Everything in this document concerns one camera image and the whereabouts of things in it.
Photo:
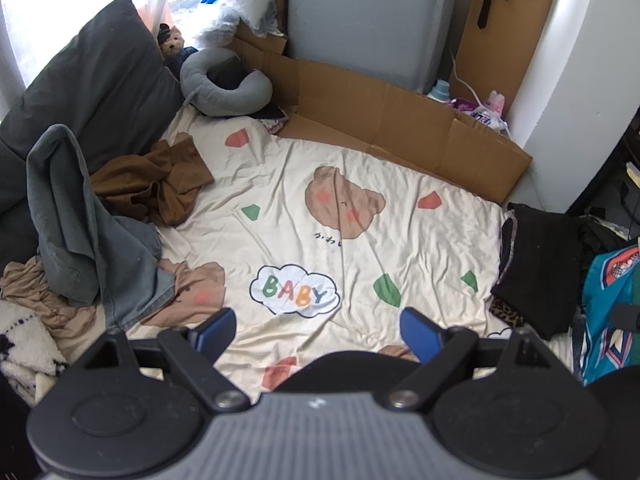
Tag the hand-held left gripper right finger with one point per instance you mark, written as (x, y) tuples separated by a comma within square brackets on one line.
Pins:
[(420, 332)]

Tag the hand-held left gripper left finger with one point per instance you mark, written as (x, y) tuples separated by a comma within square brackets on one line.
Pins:
[(220, 330)]

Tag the brown printed t-shirt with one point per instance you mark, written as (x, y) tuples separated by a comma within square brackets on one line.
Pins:
[(165, 180)]

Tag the leopard print cloth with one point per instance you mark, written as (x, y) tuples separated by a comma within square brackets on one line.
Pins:
[(505, 312)]

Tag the black folded garment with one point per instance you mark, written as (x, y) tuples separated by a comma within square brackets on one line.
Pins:
[(540, 260)]

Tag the cream printed blanket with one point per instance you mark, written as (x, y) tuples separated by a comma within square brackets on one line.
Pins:
[(280, 200)]

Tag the teal patterned cloth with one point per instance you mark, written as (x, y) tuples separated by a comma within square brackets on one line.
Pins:
[(605, 310)]

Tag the grey-blue jeans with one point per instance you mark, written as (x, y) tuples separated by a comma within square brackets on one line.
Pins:
[(65, 210)]

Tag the beige cloth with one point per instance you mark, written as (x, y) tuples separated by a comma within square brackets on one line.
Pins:
[(30, 280)]

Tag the white black fuzzy blanket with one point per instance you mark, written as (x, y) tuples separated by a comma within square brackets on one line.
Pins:
[(20, 350)]

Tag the small floral cloth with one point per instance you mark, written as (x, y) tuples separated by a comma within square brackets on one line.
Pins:
[(272, 121)]

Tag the flattened cardboard sheet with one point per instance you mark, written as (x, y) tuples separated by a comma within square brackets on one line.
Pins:
[(375, 120)]

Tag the dark clutter pile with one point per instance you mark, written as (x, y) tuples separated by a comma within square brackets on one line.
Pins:
[(607, 220)]

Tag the purple white packet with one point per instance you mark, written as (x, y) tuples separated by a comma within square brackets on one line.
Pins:
[(475, 112)]

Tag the pink bottle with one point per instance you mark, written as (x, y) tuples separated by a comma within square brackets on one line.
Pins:
[(494, 104)]

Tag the blue-capped white bottle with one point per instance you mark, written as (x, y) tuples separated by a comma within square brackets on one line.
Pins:
[(441, 91)]

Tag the grey neck pillow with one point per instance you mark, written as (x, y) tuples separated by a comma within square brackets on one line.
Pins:
[(200, 85)]

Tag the black cloth bundle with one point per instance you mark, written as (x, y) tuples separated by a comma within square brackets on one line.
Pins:
[(227, 75)]

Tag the dark grey pillow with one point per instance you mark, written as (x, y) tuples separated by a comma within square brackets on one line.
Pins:
[(100, 75)]

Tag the teddy bear toy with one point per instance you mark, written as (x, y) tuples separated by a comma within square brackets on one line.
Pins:
[(172, 45)]

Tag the upright cardboard panel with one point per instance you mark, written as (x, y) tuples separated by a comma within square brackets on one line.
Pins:
[(500, 50)]

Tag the grey plastic-wrapped mattress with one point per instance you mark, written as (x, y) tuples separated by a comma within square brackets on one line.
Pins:
[(370, 20)]

